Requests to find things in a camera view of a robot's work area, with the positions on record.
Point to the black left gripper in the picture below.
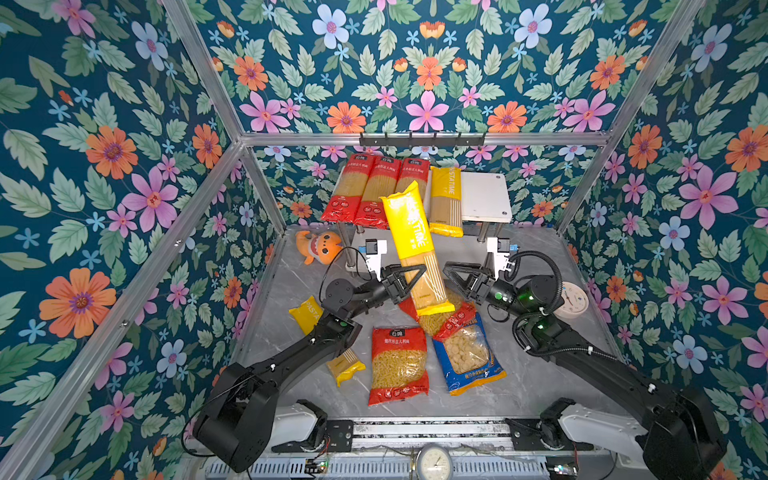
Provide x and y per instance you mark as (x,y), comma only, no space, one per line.
(397,287)

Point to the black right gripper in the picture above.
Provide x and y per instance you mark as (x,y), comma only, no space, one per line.
(483,288)

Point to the yellow spaghetti box front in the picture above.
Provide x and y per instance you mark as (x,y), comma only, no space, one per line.
(414,245)

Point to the yellow spaghetti box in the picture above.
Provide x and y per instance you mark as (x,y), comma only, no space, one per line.
(414,245)
(445,216)

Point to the red macaroni bag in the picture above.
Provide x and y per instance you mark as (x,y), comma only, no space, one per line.
(399,358)
(441,326)

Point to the blue pasta bag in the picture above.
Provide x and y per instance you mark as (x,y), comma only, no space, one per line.
(466,359)

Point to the red macaroni bag front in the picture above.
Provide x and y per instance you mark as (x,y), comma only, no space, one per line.
(399,358)

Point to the yellow spaghetti box back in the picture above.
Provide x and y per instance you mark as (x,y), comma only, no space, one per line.
(445,216)

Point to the red spaghetti bag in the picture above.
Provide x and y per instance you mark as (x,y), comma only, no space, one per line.
(414,170)
(347,195)
(381,183)

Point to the yellow spaghetti box hidden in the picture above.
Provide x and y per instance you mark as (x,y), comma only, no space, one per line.
(324,329)

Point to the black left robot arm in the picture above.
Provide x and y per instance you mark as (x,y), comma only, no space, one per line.
(242,418)

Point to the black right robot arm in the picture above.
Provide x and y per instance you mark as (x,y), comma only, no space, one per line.
(681,437)

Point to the white two-tier shelf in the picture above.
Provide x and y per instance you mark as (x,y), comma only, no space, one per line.
(486,209)

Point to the orange plush toy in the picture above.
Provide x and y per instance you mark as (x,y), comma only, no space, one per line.
(320,247)

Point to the round white clock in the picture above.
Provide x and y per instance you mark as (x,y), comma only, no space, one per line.
(575,302)

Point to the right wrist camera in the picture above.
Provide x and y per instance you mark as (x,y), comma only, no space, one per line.
(498,254)

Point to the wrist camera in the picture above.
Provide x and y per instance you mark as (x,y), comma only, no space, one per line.
(498,254)
(374,250)

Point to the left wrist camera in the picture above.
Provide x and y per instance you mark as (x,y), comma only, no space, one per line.
(374,250)

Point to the black hook rail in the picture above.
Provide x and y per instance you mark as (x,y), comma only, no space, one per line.
(411,139)

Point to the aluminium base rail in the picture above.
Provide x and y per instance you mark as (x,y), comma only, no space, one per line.
(389,448)

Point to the round gauge front rail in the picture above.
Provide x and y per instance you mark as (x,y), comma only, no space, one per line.
(434,462)

